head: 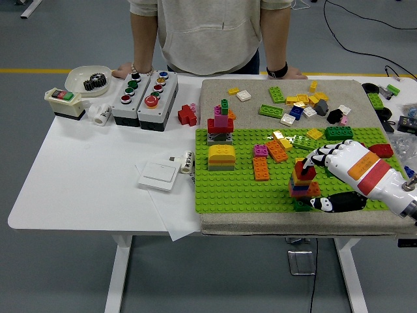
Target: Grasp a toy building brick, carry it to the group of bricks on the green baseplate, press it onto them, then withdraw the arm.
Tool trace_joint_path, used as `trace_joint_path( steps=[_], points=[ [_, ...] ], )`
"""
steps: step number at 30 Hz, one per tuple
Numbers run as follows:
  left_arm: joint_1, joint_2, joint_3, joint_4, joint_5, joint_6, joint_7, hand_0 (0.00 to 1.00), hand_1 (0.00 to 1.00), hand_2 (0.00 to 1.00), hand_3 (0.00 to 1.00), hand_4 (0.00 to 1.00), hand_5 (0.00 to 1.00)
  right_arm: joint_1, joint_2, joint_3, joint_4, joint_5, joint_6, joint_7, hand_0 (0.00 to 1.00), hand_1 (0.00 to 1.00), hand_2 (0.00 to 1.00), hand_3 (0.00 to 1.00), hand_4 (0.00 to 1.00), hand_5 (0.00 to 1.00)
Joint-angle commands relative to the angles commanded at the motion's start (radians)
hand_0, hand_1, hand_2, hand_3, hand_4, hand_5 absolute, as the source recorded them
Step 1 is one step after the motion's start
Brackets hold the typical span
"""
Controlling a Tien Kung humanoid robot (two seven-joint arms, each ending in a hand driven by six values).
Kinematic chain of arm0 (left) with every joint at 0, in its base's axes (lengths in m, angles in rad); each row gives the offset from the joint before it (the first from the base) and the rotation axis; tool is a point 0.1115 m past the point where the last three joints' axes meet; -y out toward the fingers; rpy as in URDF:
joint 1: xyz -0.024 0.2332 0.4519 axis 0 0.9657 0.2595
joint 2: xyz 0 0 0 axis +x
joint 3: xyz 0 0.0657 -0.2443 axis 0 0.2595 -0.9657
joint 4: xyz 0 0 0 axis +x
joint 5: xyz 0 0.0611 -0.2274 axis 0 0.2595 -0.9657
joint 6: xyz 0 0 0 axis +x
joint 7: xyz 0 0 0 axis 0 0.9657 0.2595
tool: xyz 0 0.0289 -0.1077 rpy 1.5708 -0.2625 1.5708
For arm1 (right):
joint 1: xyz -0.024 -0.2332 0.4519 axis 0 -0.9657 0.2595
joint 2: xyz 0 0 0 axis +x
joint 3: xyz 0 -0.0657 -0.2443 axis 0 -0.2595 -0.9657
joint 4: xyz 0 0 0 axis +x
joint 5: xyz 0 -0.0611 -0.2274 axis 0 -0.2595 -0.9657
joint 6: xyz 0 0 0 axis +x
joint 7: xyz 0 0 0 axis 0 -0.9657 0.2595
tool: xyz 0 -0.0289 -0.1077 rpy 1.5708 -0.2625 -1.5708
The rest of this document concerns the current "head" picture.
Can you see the person's left hand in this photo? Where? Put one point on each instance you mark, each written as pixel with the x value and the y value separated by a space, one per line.
pixel 293 74

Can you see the person's right hand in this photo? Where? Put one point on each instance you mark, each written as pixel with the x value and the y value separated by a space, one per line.
pixel 123 70

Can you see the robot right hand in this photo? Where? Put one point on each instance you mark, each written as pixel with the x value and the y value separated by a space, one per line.
pixel 365 169

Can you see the dark green long brick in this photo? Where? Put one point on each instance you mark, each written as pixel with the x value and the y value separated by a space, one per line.
pixel 339 133

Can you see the white square tile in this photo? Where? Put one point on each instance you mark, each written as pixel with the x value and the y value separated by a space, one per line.
pixel 288 119
pixel 344 109
pixel 243 95
pixel 309 111

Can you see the red square brick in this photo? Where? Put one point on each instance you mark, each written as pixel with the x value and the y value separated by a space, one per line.
pixel 311 174

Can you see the yellow square brick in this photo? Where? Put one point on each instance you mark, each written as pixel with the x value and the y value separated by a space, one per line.
pixel 278 134
pixel 303 98
pixel 285 143
pixel 322 96
pixel 313 100
pixel 291 100
pixel 314 133

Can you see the lime long brick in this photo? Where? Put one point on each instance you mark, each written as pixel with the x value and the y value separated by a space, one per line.
pixel 277 95
pixel 304 142

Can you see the orange long brick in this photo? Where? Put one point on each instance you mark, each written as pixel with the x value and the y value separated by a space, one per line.
pixel 277 151
pixel 260 168
pixel 231 115

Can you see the person's right forearm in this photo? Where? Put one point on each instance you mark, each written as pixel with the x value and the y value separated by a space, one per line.
pixel 143 42

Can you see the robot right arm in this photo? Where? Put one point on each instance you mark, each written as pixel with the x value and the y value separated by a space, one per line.
pixel 412 212

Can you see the person's left forearm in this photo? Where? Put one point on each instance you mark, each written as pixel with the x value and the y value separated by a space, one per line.
pixel 275 39

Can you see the small yellow narrow brick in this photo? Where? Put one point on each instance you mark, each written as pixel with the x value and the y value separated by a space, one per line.
pixel 313 86

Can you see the red rounded brick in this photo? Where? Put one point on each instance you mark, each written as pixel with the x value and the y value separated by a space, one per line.
pixel 381 150

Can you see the yellow flat brick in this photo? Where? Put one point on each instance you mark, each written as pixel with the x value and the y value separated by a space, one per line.
pixel 233 91
pixel 299 105

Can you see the blue brick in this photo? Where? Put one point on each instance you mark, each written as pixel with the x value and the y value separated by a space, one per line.
pixel 296 111
pixel 408 169

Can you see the grey brick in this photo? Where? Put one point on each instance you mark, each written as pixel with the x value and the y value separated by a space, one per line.
pixel 322 107

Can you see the small pink brick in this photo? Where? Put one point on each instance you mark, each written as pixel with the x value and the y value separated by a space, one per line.
pixel 193 107
pixel 344 121

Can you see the black brick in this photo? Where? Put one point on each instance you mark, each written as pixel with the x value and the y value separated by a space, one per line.
pixel 335 116

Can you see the brick tower with green base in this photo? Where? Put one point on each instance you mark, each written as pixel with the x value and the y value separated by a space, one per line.
pixel 301 190

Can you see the red brick cluster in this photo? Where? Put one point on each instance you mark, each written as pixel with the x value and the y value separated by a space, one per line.
pixel 186 116

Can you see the pink square brick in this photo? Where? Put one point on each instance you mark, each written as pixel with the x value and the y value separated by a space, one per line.
pixel 260 150

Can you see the brick tower with grey base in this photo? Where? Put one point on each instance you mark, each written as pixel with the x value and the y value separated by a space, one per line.
pixel 219 127

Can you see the yellow domed brick stack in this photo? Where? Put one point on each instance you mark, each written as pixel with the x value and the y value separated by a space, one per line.
pixel 221 156

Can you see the green baseplate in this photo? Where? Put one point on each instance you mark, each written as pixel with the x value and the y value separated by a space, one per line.
pixel 228 195

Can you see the black wristwatch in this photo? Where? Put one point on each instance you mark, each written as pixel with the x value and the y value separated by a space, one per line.
pixel 277 71

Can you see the black metal gear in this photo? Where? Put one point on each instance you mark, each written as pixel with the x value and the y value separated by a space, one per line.
pixel 94 82

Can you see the grey four-button control box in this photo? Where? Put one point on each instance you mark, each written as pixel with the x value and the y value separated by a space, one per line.
pixel 140 98

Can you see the lime long plate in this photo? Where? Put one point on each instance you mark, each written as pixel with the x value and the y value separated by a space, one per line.
pixel 271 111
pixel 376 100

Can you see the clear plastic bag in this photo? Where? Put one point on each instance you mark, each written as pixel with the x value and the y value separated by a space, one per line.
pixel 404 146

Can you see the white bowl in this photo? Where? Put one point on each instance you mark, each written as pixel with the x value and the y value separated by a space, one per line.
pixel 76 81

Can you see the grey emergency-stop control box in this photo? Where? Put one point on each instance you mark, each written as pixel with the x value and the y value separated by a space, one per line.
pixel 164 98

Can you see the small black part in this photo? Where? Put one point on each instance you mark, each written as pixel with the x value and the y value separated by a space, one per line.
pixel 389 125

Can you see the white pipe fitting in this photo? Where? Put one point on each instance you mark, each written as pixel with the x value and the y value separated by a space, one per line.
pixel 101 115

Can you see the black round part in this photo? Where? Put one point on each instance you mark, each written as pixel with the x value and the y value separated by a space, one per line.
pixel 386 113

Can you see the black box with yellow dots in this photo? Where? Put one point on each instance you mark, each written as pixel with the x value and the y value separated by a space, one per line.
pixel 407 124

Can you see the bag of blue parts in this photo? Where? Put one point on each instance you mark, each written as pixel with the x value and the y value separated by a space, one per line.
pixel 411 109

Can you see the grey clear plastic part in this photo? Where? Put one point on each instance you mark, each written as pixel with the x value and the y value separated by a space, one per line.
pixel 386 93

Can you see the black table control panel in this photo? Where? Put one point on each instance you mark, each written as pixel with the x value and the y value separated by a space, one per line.
pixel 407 243

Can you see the small green plastic piece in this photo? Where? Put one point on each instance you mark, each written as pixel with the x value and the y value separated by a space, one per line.
pixel 393 88

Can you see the grey-brown foam mat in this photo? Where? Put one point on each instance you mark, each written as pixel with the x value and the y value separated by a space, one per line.
pixel 293 225

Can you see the person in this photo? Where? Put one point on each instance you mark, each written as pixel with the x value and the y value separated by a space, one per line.
pixel 208 32

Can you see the white table leg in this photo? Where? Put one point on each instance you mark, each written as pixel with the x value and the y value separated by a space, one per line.
pixel 350 277
pixel 117 277

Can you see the white labelled tube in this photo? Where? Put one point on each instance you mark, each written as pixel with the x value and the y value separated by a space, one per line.
pixel 187 162

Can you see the white furniture foot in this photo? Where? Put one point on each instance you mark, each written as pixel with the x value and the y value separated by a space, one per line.
pixel 31 7

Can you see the silver floor outlet box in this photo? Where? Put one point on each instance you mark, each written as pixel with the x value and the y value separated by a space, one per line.
pixel 301 262

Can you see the white paper sheet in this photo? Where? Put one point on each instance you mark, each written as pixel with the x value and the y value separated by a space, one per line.
pixel 182 225

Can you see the white red-green switch box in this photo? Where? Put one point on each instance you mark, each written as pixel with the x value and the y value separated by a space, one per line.
pixel 63 104

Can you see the metal bracket under table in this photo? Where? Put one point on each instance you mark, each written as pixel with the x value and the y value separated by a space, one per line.
pixel 298 240

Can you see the white wall switch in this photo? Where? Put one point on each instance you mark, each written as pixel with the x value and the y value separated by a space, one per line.
pixel 158 176

